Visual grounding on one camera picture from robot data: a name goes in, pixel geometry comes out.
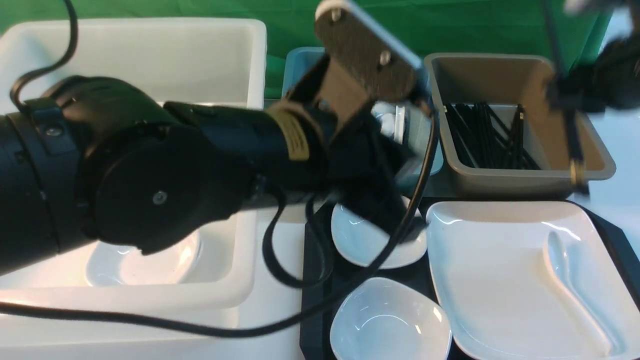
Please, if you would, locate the blue plastic spoon bin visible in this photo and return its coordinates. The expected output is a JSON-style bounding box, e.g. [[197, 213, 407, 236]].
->
[[281, 47, 451, 198]]

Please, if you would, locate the black chopstick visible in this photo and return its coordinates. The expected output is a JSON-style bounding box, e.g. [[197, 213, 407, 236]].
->
[[563, 109, 590, 196]]

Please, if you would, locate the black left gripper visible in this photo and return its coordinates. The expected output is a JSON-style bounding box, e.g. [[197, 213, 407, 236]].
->
[[285, 55, 418, 235]]

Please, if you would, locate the large white plastic tub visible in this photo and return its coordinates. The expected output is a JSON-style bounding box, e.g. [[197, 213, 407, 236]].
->
[[1, 18, 266, 328]]

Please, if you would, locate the pile of black chopsticks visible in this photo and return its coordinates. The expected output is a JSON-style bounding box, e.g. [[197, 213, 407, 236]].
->
[[445, 102, 541, 170]]

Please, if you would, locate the brown plastic chopstick bin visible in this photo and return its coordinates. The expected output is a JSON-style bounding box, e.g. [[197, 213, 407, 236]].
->
[[423, 52, 617, 199]]

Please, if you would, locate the white square bowl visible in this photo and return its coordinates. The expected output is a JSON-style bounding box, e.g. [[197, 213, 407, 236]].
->
[[329, 276, 452, 360], [330, 203, 428, 270]]

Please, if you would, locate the white soup spoon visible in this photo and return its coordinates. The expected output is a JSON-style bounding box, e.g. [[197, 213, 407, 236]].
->
[[541, 231, 620, 357]]

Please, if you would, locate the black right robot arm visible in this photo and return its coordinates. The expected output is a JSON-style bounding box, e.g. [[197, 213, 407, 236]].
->
[[542, 0, 640, 113]]

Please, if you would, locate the large white rice plate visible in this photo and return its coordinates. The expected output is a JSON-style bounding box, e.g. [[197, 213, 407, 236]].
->
[[427, 202, 639, 360]]

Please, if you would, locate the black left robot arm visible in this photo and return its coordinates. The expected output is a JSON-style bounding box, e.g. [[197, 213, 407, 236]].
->
[[1, 76, 419, 274]]

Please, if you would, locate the green cloth backdrop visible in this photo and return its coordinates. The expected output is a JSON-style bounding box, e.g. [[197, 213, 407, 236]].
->
[[0, 0, 613, 99]]

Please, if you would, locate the wrist camera mount plate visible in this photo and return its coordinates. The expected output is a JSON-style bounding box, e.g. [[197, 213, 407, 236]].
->
[[314, 0, 430, 103]]

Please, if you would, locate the white bowl in tub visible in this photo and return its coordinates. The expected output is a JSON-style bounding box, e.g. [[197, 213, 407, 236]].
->
[[85, 231, 201, 287]]

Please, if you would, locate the black camera cable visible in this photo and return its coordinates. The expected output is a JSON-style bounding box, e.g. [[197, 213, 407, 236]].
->
[[0, 0, 441, 339]]

